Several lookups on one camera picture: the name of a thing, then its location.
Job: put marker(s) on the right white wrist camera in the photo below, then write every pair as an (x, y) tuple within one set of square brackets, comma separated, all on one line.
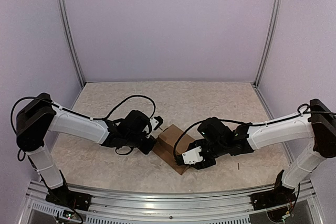
[(190, 157)]

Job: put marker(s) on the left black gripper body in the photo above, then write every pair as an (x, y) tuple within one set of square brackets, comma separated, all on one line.
[(146, 149)]

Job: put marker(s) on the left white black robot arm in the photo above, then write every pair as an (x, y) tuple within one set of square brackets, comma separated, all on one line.
[(42, 115)]

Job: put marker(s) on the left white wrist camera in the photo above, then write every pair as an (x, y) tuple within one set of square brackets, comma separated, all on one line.
[(155, 123)]

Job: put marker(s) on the aluminium frame post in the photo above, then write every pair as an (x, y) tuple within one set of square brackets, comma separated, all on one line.
[(268, 42), (70, 42)]

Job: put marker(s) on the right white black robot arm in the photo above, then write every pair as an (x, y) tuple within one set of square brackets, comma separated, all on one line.
[(313, 121)]

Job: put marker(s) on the front aluminium frame rail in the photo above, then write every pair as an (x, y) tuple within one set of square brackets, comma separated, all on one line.
[(113, 206)]

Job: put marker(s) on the left aluminium frame post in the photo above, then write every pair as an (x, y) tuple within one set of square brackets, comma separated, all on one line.
[(70, 42)]

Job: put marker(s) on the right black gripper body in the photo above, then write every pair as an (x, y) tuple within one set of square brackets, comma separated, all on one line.
[(200, 166)]

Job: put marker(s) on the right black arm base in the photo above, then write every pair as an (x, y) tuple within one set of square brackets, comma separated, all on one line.
[(272, 198)]

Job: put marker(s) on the right aluminium frame post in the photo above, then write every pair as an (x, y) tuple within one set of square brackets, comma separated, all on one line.
[(268, 42)]

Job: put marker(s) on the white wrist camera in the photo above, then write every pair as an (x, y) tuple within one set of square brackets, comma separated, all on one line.
[(155, 123), (190, 157)]

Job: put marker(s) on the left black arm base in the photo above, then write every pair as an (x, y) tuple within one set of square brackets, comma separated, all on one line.
[(67, 198)]

